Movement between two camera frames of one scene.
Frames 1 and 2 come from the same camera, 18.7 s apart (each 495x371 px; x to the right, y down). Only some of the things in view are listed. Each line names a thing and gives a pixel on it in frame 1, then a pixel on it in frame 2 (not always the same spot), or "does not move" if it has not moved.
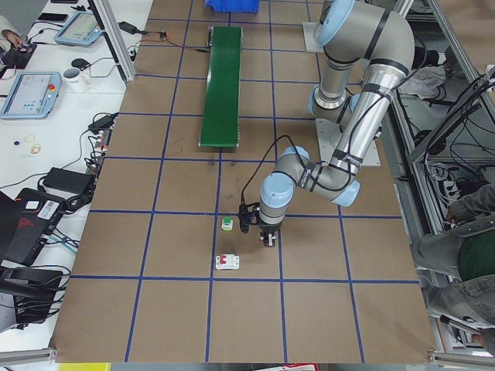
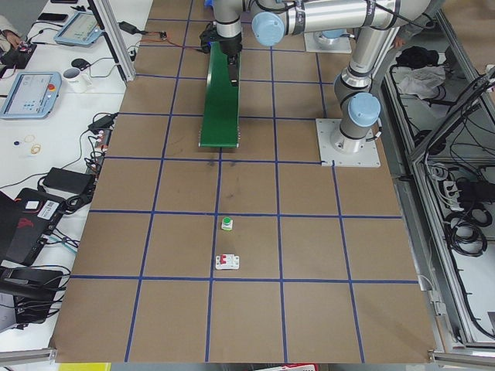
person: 462,257 -> 10,39
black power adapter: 128,28 does not move
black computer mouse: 80,63 does not move
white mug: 75,82 does not move
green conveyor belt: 220,117 does not move
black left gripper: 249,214 -> 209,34
